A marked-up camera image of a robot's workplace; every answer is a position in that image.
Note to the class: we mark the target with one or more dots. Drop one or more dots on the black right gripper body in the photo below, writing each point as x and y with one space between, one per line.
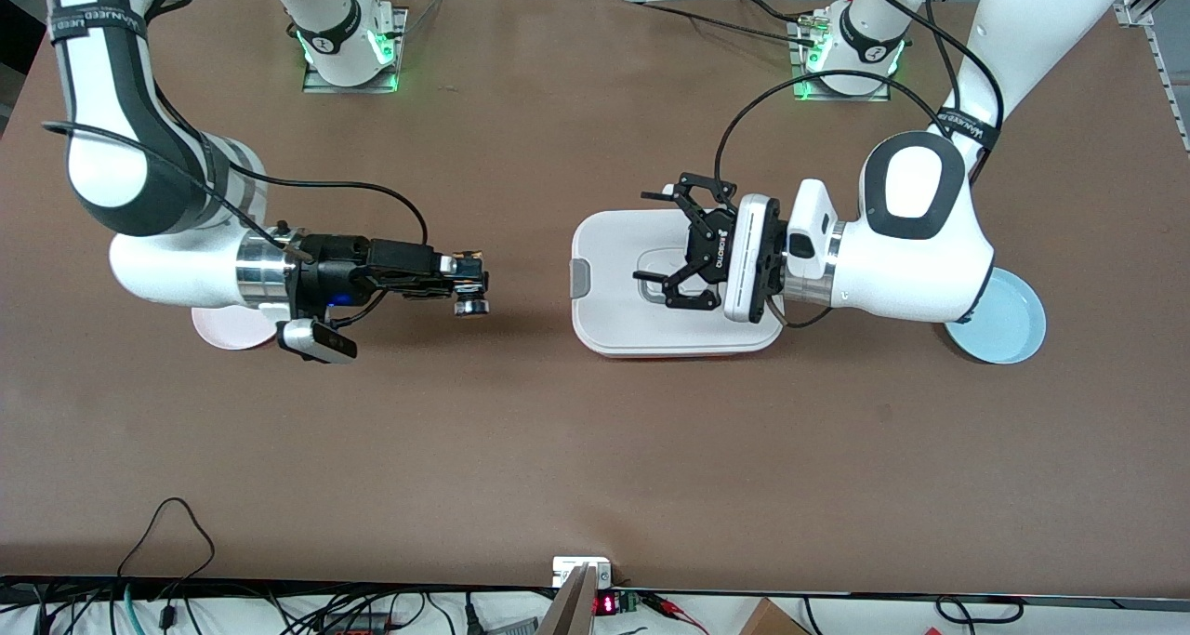
337 265

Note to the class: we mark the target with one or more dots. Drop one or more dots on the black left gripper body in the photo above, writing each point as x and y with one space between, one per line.
714 245

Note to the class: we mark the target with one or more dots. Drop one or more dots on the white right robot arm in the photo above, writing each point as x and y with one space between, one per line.
102 165

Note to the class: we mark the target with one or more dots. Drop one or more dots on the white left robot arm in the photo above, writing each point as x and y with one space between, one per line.
930 263

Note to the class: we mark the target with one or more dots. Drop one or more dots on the white lidded lunch box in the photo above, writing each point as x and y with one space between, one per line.
614 328

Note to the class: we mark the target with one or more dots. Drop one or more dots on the pink round plate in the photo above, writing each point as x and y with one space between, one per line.
223 333

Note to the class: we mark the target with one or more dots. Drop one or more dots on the light blue round plate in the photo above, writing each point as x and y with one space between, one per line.
1009 328

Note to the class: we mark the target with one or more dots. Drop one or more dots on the red and black clip leads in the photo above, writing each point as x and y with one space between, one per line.
665 602

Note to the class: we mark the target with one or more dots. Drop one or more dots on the circuit board with red display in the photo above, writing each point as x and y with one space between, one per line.
606 604

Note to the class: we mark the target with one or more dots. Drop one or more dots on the brown cardboard box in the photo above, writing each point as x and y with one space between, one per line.
772 621

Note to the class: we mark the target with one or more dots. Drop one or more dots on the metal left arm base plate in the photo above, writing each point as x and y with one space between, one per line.
798 68

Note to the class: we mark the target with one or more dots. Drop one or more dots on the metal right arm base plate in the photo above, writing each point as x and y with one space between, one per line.
395 45

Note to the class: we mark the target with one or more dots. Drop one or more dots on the aluminium table edge rail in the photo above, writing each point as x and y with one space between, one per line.
1162 68

